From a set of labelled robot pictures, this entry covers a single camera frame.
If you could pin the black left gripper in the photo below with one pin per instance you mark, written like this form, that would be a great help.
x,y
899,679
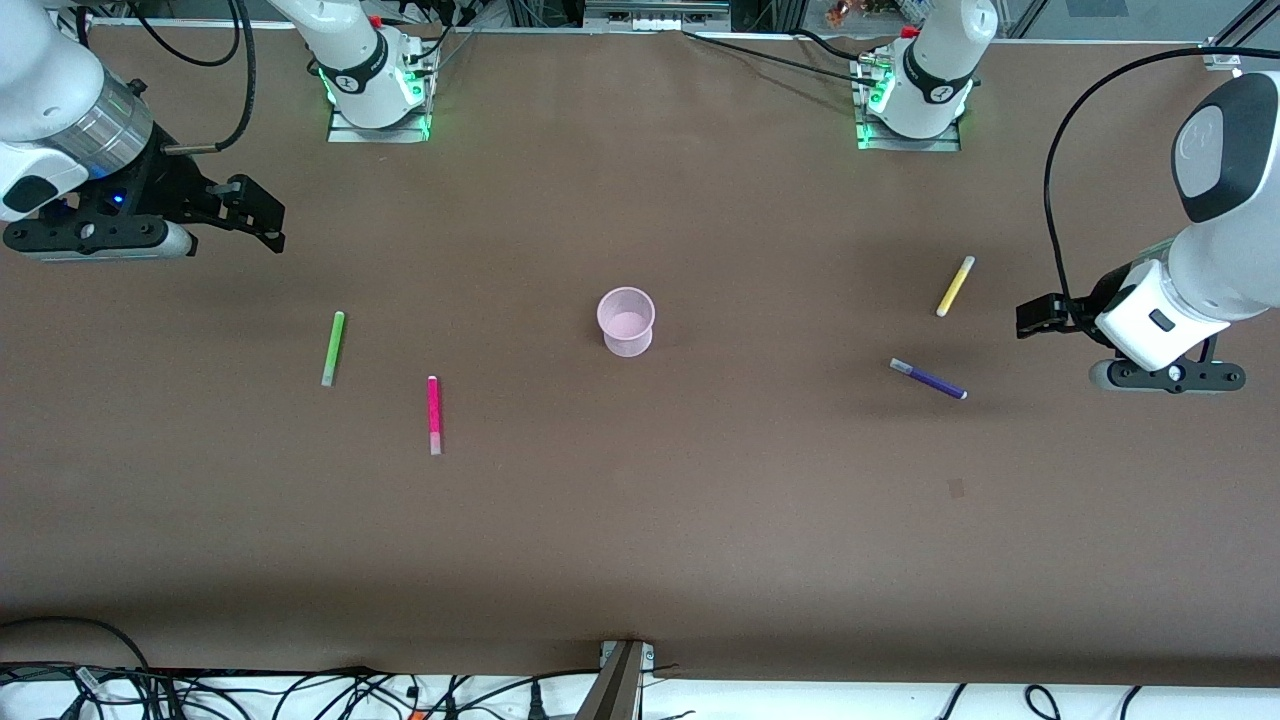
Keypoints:
x,y
1086,305

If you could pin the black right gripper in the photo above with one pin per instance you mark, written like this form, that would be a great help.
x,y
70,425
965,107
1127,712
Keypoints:
x,y
170,186

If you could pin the purple marker pen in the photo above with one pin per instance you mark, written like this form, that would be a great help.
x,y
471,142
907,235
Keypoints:
x,y
930,379

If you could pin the pink highlighter pen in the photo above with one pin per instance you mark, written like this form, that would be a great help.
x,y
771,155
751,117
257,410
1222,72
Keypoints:
x,y
434,410

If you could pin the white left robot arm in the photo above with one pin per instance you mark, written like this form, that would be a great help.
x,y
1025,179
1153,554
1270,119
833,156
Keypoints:
x,y
1220,250

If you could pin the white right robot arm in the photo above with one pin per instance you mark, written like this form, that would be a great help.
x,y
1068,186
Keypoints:
x,y
60,95

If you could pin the pink mesh pen holder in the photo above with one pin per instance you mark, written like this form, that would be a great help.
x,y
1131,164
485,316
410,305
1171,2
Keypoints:
x,y
627,322

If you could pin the yellow highlighter pen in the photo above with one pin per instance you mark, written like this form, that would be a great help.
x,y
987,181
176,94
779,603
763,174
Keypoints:
x,y
955,286

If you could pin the green highlighter pen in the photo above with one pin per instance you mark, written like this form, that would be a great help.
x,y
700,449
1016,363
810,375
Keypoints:
x,y
333,347

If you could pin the white table edge clamp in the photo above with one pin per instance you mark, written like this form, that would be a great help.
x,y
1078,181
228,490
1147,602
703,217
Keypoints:
x,y
1222,58

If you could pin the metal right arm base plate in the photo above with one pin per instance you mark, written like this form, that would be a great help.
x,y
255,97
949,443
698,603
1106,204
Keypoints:
x,y
378,133

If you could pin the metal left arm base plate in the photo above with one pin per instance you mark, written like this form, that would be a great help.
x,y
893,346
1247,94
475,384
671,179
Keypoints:
x,y
905,143

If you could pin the aluminium frame rail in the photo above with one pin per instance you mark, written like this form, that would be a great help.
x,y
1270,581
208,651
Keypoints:
x,y
655,12

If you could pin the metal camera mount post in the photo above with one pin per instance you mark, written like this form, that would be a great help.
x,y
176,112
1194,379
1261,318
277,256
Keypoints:
x,y
615,685

